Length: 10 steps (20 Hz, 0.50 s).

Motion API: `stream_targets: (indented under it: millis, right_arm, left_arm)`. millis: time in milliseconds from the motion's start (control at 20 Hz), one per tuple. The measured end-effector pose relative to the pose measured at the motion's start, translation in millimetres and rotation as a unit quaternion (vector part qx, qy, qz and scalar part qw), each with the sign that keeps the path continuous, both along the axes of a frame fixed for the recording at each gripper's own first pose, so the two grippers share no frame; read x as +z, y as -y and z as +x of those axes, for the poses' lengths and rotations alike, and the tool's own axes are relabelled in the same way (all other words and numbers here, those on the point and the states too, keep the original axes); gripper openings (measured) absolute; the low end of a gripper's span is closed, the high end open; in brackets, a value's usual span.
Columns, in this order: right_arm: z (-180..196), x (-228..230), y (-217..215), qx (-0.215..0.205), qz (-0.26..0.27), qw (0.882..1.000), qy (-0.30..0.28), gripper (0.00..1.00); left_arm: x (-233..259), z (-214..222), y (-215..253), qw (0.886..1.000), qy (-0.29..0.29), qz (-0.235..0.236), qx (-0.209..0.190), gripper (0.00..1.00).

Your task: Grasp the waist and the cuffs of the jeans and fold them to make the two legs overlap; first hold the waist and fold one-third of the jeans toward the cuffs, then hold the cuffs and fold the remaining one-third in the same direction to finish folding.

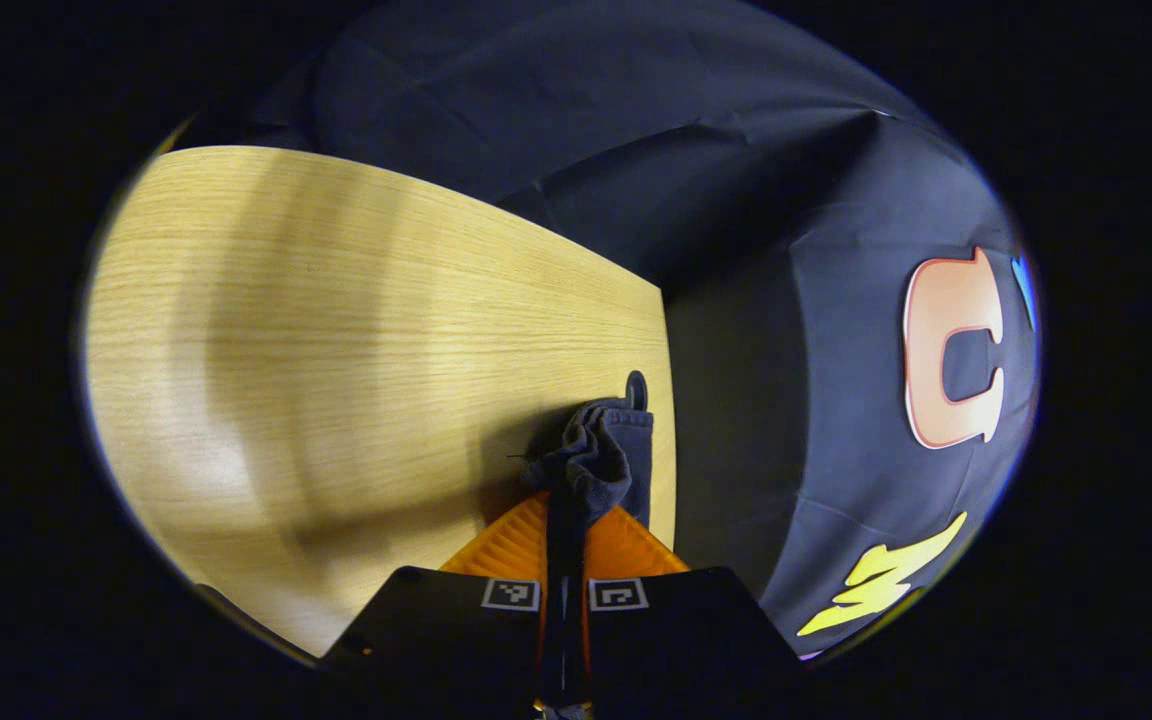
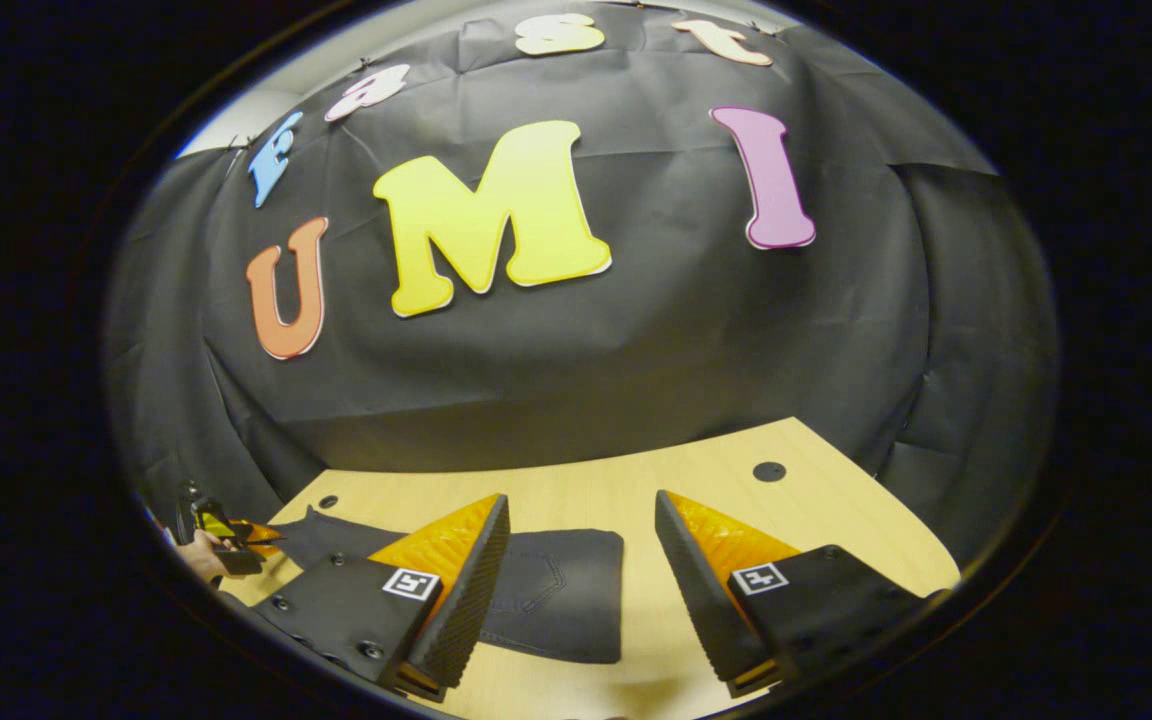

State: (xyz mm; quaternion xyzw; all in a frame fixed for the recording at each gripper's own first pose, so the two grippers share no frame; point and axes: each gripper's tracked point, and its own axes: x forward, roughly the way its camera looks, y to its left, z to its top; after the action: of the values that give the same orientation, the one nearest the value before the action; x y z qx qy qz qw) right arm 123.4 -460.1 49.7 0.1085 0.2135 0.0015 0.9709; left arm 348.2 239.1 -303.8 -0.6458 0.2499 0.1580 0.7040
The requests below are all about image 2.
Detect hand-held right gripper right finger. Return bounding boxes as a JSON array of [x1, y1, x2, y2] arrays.
[[654, 490, 948, 700]]

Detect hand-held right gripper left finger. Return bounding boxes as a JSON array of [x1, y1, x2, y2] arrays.
[[251, 493, 513, 702]]

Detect black jeans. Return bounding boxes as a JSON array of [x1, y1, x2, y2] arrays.
[[271, 505, 625, 664]]

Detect black backdrop cloth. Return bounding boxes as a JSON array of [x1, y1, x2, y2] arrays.
[[106, 0, 1062, 571]]

